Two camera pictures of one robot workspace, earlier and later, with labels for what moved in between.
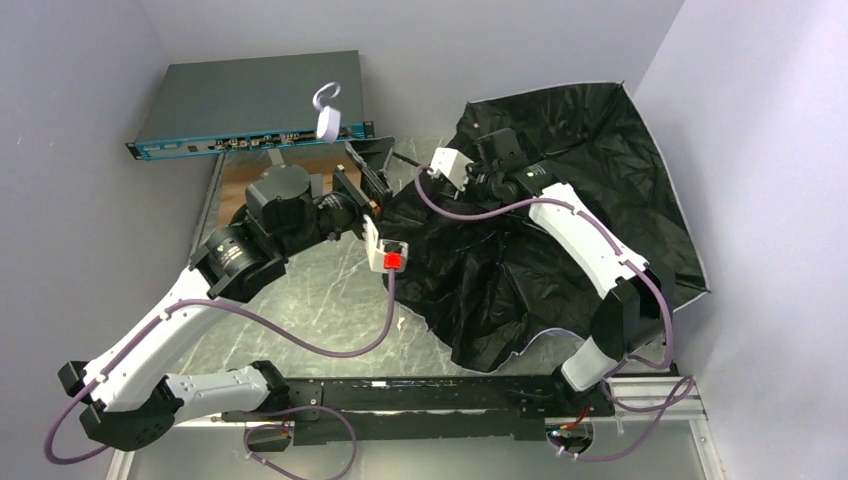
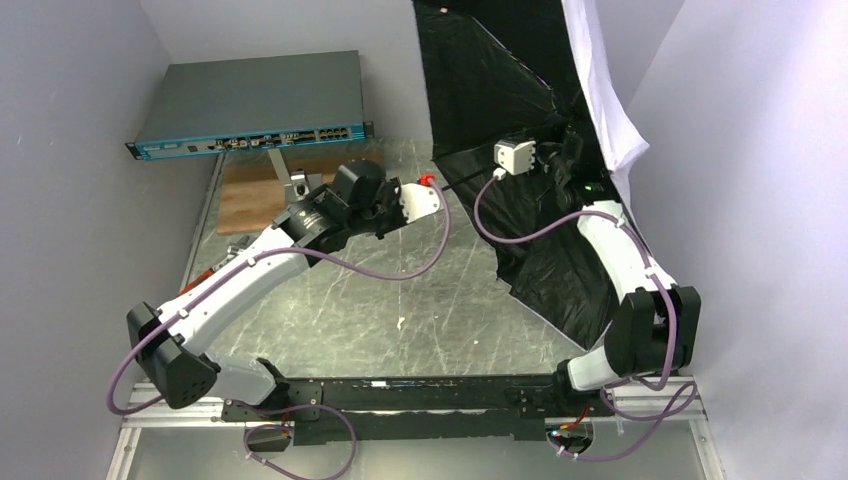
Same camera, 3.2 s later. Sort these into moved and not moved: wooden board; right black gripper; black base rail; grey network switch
Moved: right black gripper
Not moved: black base rail; grey network switch; wooden board
